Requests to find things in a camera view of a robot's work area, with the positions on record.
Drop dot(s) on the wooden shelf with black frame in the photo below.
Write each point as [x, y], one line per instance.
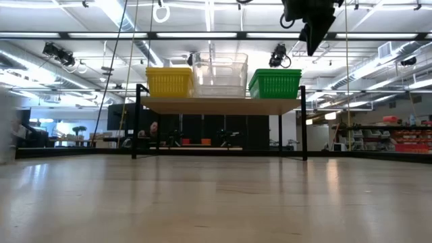
[219, 106]

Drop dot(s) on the black ceiling spotlight cluster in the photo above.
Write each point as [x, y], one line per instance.
[59, 53]

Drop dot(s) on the black table frame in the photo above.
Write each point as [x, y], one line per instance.
[67, 152]

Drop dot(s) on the grey storage bins rack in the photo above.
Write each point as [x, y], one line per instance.
[371, 138]

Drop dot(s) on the black overhead frame bar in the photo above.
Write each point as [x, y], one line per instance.
[422, 35]

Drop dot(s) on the silver ventilation duct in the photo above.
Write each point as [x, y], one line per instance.
[145, 47]

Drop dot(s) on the white air vent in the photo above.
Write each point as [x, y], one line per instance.
[384, 50]

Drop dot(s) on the black tripod device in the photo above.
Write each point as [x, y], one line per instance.
[227, 136]
[175, 138]

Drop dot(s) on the person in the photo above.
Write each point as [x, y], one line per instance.
[153, 128]

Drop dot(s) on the black ceiling camera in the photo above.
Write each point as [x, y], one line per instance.
[278, 54]

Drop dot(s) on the red storage bins rack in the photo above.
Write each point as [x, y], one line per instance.
[411, 138]

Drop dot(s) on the black round ceiling lamp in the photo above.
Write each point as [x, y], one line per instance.
[190, 59]

